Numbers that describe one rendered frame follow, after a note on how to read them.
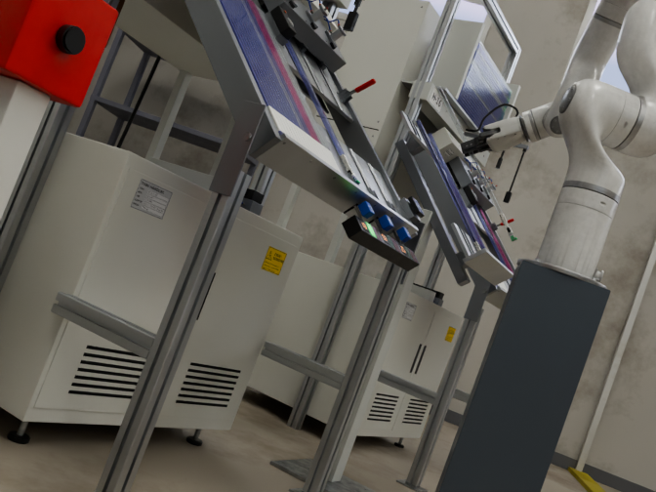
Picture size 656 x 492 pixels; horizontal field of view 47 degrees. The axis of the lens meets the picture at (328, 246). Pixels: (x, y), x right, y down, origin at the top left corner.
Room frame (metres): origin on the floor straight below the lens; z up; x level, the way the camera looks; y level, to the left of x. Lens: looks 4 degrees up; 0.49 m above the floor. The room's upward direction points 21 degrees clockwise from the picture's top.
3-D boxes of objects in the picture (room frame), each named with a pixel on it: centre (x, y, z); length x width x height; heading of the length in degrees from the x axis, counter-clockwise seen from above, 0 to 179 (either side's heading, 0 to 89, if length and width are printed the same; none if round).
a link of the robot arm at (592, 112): (1.58, -0.45, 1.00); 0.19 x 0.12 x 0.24; 96
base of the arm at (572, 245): (1.58, -0.48, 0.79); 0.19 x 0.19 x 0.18
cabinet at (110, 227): (1.94, 0.53, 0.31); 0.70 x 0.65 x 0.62; 149
